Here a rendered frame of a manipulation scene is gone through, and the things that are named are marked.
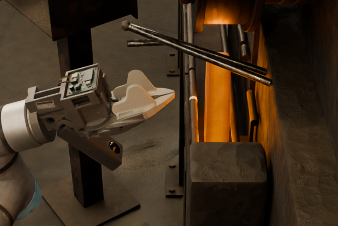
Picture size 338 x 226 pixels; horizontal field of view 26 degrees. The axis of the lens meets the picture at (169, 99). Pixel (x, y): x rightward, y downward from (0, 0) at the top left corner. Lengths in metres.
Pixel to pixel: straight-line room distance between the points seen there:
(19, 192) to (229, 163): 0.40
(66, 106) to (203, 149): 0.24
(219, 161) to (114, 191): 1.10
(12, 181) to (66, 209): 0.79
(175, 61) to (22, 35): 0.57
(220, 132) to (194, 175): 0.16
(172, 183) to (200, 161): 1.10
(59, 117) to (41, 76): 1.34
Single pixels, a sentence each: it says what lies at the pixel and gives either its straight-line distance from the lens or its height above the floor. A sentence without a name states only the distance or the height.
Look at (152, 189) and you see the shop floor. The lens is 2.01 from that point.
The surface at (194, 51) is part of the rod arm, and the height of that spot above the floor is 0.89.
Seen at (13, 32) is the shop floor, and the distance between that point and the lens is 2.68.
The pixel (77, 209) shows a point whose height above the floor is 0.01.
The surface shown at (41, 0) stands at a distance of 1.66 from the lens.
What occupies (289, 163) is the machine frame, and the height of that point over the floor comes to 0.87.
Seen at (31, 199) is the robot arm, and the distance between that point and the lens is 1.21.
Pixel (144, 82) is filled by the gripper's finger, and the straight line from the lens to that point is 1.09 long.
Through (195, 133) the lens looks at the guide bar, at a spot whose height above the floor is 0.71.
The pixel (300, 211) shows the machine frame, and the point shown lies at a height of 0.87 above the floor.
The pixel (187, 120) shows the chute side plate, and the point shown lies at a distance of 1.12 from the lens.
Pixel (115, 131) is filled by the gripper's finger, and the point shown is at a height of 0.73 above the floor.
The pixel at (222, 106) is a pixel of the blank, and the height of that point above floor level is 0.78.
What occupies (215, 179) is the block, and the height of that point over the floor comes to 0.80.
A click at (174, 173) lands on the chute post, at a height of 0.01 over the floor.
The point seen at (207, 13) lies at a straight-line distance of 0.86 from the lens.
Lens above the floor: 1.42
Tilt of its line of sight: 38 degrees down
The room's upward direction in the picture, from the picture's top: straight up
